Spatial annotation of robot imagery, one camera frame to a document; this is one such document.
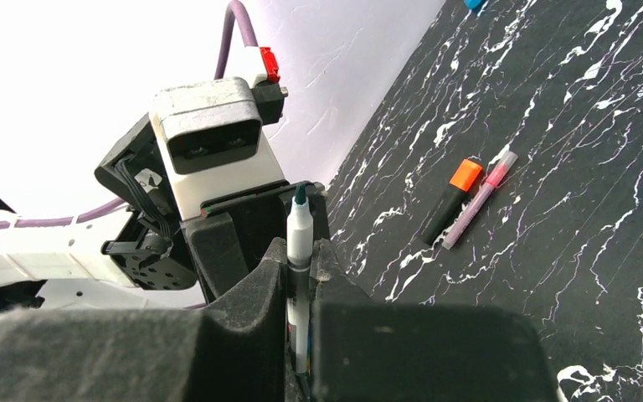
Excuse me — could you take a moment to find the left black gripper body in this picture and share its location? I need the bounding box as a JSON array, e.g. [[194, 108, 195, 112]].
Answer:
[[95, 113, 331, 303]]

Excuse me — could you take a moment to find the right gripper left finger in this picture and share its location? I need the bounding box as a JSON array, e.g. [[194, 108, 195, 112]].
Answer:
[[0, 239, 285, 401]]

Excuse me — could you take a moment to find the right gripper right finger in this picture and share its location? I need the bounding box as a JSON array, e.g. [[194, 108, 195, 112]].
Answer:
[[311, 240, 560, 401]]

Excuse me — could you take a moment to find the white pen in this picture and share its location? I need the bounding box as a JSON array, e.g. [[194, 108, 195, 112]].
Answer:
[[286, 183, 314, 375]]

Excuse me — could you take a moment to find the black orange-tipped marker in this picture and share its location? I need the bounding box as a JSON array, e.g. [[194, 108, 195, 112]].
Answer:
[[419, 184, 470, 246]]

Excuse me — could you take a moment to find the orange marker cap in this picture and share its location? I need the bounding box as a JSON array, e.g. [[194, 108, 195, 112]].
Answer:
[[449, 159, 483, 193]]

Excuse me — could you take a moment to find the light pink pen cap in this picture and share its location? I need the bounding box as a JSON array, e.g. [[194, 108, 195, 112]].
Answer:
[[486, 151, 518, 188]]

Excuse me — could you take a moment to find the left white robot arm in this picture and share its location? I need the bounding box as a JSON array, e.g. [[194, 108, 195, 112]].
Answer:
[[0, 111, 296, 301]]

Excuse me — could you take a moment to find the blue cap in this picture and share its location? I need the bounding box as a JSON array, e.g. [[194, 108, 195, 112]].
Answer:
[[463, 0, 486, 12]]

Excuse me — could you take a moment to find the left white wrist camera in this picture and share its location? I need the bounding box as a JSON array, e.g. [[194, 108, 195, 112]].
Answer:
[[148, 46, 286, 220]]

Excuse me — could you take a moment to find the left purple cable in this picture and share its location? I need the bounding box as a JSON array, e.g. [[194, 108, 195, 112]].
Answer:
[[0, 0, 260, 237]]

